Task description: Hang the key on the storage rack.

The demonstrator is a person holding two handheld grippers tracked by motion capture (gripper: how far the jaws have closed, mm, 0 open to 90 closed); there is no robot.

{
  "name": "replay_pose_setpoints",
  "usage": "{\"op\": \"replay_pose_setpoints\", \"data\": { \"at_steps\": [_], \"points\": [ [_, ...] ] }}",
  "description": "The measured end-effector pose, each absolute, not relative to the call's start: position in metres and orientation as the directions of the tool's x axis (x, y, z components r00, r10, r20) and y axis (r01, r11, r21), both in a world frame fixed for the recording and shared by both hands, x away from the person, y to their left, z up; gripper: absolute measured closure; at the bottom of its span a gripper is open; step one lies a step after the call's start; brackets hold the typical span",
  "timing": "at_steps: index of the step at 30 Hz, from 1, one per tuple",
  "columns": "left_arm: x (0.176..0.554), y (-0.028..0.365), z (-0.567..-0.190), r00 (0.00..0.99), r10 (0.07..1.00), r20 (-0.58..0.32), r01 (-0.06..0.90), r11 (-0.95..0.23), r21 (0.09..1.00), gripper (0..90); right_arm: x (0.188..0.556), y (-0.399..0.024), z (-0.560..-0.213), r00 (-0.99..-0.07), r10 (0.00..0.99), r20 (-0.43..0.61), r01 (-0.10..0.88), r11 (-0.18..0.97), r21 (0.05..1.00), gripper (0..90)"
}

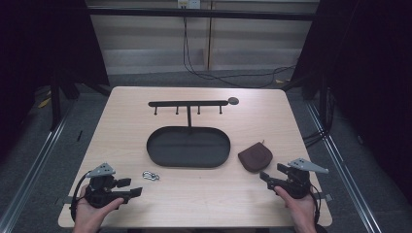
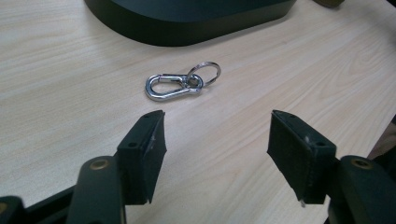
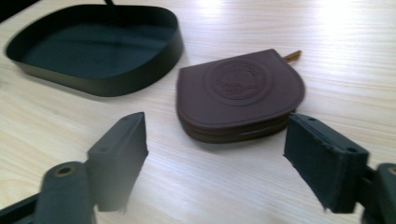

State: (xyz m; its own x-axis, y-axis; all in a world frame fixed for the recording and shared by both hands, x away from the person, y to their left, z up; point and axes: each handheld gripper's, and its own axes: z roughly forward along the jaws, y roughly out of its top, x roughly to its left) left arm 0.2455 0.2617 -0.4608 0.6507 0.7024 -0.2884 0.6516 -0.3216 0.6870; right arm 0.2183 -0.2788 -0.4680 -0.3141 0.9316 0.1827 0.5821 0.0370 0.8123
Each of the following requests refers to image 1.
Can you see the person's left hand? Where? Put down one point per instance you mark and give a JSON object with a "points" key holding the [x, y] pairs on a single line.
{"points": [[89, 218]]}

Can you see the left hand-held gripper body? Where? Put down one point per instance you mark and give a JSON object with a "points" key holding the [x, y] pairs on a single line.
{"points": [[98, 194]]}

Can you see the black horizontal frame bar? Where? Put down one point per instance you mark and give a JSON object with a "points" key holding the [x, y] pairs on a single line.
{"points": [[200, 13]]}

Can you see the brown leather pouch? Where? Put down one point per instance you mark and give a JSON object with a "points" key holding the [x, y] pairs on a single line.
{"points": [[255, 158]]}

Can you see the white wall socket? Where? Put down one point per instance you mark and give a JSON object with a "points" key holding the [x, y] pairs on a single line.
{"points": [[189, 3]]}

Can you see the yellow floor tape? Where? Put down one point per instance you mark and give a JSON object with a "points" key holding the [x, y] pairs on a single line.
{"points": [[44, 103]]}

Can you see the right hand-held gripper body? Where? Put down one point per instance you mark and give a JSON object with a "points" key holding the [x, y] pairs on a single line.
{"points": [[299, 184]]}

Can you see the metal floor rail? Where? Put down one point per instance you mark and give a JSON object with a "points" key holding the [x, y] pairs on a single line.
{"points": [[350, 181], [29, 181]]}

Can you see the dark curtain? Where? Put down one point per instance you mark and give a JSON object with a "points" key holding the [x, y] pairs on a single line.
{"points": [[372, 81], [42, 48]]}

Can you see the black key rack with tray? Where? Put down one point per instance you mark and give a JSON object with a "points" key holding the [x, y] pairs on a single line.
{"points": [[188, 147]]}

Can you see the person's right hand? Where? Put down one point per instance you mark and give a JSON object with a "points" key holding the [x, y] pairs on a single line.
{"points": [[302, 213]]}

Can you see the silver metal carabiner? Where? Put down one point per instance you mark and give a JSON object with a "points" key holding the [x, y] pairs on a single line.
{"points": [[148, 175]]}

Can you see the black stand leg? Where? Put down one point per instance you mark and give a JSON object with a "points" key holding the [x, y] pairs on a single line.
{"points": [[55, 106]]}

